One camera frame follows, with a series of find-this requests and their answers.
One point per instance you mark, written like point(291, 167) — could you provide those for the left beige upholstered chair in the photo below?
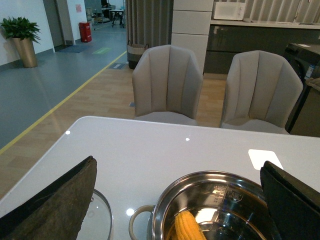
point(167, 83)

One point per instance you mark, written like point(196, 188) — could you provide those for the red fire extinguisher box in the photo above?
point(85, 32)

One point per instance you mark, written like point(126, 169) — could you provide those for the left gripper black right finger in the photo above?
point(293, 205)

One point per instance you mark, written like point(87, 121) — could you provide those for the right beige upholstered chair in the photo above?
point(261, 91)

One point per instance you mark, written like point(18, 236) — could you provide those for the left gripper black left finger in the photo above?
point(57, 211)

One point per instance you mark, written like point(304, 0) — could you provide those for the glass pot lid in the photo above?
point(98, 221)

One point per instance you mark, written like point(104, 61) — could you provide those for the stainless steel pot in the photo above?
point(224, 205)

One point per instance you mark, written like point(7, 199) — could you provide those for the white microwave oven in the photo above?
point(233, 11)

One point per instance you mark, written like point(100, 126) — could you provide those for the blue floor mat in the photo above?
point(74, 49)

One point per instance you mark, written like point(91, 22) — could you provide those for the woven storage basket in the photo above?
point(134, 53)

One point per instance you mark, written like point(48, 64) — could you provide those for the white pillar cabinet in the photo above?
point(191, 22)

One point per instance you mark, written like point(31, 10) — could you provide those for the green potted plant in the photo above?
point(23, 33)

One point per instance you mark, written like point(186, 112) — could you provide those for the dark grey kitchen counter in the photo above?
point(225, 41)

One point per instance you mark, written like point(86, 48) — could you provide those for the distant black table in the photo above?
point(118, 15)

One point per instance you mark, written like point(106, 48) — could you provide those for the beige upholstered chair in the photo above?
point(261, 91)
point(167, 83)

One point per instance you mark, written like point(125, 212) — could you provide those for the yellow corn cob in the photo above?
point(185, 228)

